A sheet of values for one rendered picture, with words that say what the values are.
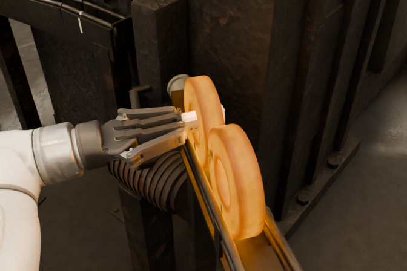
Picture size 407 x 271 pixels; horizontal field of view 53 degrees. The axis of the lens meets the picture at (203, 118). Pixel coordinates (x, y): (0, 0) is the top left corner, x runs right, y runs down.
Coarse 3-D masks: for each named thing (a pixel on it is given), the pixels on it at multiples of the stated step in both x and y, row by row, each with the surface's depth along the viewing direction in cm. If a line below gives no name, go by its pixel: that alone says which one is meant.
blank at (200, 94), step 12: (192, 84) 64; (204, 84) 64; (192, 96) 66; (204, 96) 62; (216, 96) 62; (192, 108) 70; (204, 108) 61; (216, 108) 61; (204, 120) 61; (216, 120) 61; (192, 132) 71; (204, 132) 61; (204, 144) 62; (204, 156) 64; (204, 168) 66
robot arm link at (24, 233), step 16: (0, 192) 54; (16, 192) 56; (0, 208) 52; (16, 208) 53; (32, 208) 56; (0, 224) 50; (16, 224) 52; (32, 224) 54; (0, 240) 49; (16, 240) 50; (32, 240) 53; (0, 256) 48; (16, 256) 49; (32, 256) 51
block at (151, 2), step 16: (144, 0) 85; (160, 0) 85; (176, 0) 86; (144, 16) 84; (160, 16) 83; (176, 16) 87; (144, 32) 87; (160, 32) 85; (176, 32) 89; (144, 48) 89; (160, 48) 87; (176, 48) 91; (144, 64) 92; (160, 64) 89; (176, 64) 93; (144, 80) 95; (160, 80) 92; (160, 96) 95
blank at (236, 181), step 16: (224, 128) 53; (240, 128) 53; (208, 144) 60; (224, 144) 51; (240, 144) 50; (208, 160) 61; (224, 160) 52; (240, 160) 49; (256, 160) 49; (224, 176) 59; (240, 176) 48; (256, 176) 49; (224, 192) 58; (240, 192) 48; (256, 192) 49; (224, 208) 56; (240, 208) 49; (256, 208) 49; (240, 224) 50; (256, 224) 50
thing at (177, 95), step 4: (172, 92) 73; (176, 92) 73; (180, 92) 73; (172, 96) 73; (176, 96) 73; (180, 96) 74; (172, 100) 74; (176, 100) 74; (180, 100) 74; (172, 104) 74; (176, 104) 74; (180, 104) 75; (176, 108) 75; (180, 108) 75; (184, 108) 75; (184, 112) 76
